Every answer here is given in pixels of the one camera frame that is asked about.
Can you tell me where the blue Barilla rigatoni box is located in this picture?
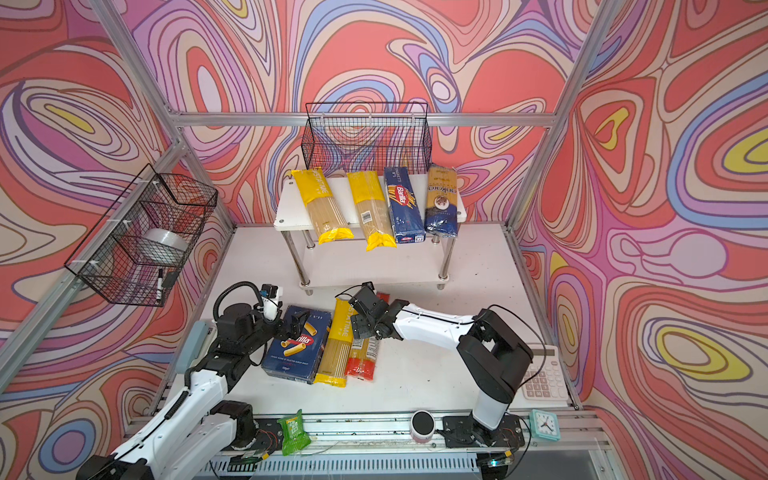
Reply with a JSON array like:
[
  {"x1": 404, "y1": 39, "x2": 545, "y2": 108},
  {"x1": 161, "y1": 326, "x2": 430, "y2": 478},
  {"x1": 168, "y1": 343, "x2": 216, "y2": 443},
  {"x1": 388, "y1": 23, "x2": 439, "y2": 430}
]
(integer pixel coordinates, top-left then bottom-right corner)
[{"x1": 261, "y1": 305, "x2": 332, "y2": 384}]

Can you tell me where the red spaghetti bag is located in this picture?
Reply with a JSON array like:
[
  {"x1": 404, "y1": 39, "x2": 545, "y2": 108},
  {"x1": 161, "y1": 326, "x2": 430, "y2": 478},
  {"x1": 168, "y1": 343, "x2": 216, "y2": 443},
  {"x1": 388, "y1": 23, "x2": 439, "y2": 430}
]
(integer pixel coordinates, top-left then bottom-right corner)
[{"x1": 340, "y1": 300, "x2": 379, "y2": 381}]

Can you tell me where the yellow Pastatime spaghetti bag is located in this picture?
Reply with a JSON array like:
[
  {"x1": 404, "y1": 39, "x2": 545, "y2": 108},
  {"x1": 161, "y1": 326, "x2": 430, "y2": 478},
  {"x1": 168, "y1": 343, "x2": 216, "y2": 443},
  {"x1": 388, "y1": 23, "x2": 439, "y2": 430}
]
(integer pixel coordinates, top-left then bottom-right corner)
[
  {"x1": 314, "y1": 298, "x2": 355, "y2": 388},
  {"x1": 292, "y1": 168, "x2": 354, "y2": 244}
]

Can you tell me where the blue Barilla spaghetti box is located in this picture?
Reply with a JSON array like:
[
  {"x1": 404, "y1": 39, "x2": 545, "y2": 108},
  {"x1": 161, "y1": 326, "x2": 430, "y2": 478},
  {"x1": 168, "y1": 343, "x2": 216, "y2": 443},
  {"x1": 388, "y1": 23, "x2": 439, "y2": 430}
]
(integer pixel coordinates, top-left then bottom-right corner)
[{"x1": 384, "y1": 167, "x2": 426, "y2": 244}]

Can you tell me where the clear blue spaghetti bag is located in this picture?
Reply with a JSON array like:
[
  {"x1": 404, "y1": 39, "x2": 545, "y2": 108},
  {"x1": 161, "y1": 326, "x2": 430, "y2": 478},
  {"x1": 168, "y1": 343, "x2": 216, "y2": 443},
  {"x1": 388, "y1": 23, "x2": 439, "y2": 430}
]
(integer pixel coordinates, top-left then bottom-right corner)
[{"x1": 424, "y1": 165, "x2": 459, "y2": 238}]

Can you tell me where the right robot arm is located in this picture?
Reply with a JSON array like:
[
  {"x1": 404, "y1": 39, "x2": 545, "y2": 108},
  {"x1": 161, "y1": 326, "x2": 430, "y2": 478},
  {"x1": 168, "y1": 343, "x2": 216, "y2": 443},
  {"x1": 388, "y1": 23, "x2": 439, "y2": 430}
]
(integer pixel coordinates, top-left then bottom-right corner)
[{"x1": 349, "y1": 282, "x2": 534, "y2": 448}]

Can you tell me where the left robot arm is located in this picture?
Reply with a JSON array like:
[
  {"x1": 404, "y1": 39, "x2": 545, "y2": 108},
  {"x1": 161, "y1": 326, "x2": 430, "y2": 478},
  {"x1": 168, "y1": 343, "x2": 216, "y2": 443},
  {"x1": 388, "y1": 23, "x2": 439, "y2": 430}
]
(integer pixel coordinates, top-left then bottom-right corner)
[{"x1": 76, "y1": 299, "x2": 310, "y2": 479}]

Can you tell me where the white two-tier shelf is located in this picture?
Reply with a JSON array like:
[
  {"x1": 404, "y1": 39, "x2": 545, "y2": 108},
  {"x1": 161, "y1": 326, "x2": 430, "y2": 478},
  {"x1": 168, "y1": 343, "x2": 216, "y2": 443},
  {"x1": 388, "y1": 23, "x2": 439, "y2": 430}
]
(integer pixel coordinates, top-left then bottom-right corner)
[{"x1": 274, "y1": 177, "x2": 456, "y2": 292}]

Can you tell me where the black marker pen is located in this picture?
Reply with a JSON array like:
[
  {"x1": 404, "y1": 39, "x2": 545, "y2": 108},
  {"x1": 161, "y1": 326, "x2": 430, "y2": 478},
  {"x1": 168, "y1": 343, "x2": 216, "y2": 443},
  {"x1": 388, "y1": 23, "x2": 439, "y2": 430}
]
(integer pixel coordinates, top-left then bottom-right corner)
[{"x1": 155, "y1": 268, "x2": 164, "y2": 304}]

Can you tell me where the silver tape roll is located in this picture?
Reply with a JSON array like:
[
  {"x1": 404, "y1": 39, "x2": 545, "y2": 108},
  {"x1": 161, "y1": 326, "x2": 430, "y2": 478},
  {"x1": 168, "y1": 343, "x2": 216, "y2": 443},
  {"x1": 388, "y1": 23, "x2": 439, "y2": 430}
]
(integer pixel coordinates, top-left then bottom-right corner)
[{"x1": 138, "y1": 228, "x2": 188, "y2": 266}]

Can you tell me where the green snack packet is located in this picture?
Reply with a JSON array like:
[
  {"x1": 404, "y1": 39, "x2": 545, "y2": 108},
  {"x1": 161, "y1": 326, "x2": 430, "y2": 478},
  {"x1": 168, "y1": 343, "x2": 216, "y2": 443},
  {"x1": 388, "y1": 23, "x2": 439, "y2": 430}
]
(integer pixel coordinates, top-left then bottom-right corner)
[{"x1": 278, "y1": 409, "x2": 312, "y2": 456}]

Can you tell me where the small round speaker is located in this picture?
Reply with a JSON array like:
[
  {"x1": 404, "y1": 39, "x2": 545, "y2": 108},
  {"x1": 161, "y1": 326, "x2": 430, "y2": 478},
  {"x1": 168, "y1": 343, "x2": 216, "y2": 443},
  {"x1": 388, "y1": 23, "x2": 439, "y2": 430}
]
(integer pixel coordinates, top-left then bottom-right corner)
[{"x1": 409, "y1": 410, "x2": 436, "y2": 444}]

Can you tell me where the white pink calculator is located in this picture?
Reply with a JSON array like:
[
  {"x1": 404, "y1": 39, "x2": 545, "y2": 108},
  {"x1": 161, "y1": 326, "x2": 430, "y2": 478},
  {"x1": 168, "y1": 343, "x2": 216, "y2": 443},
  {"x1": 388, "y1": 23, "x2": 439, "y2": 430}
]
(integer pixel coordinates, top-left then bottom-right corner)
[{"x1": 522, "y1": 345, "x2": 569, "y2": 403}]

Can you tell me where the teal alarm clock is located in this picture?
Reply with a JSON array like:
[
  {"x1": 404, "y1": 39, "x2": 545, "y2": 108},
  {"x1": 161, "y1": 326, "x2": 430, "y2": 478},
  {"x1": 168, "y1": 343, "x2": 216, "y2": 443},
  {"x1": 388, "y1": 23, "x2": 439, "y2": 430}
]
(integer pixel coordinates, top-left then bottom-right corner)
[{"x1": 529, "y1": 409, "x2": 561, "y2": 442}]

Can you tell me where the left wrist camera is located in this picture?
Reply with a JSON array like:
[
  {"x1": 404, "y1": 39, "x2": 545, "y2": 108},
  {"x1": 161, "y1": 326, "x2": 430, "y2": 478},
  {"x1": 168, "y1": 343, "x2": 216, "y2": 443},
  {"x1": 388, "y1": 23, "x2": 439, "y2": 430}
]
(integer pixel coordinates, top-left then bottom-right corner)
[{"x1": 260, "y1": 284, "x2": 282, "y2": 322}]

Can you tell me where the left black wire basket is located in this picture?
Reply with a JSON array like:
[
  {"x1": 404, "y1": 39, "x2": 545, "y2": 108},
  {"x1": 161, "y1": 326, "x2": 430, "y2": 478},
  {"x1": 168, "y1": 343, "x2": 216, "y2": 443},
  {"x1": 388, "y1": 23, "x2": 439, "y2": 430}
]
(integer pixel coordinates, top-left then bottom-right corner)
[{"x1": 64, "y1": 164, "x2": 218, "y2": 307}]

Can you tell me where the black wire basket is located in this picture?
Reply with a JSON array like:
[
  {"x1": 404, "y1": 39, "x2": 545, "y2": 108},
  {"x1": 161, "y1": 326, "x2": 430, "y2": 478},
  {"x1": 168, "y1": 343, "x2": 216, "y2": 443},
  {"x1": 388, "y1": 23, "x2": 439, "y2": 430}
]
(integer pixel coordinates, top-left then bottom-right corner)
[
  {"x1": 64, "y1": 164, "x2": 218, "y2": 307},
  {"x1": 301, "y1": 101, "x2": 432, "y2": 177}
]

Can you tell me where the back black wire basket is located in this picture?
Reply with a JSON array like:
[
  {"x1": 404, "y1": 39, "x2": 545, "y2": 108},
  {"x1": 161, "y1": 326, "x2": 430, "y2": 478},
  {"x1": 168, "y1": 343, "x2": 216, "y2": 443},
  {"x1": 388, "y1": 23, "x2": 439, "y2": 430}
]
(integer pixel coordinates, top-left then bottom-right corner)
[{"x1": 301, "y1": 101, "x2": 432, "y2": 177}]

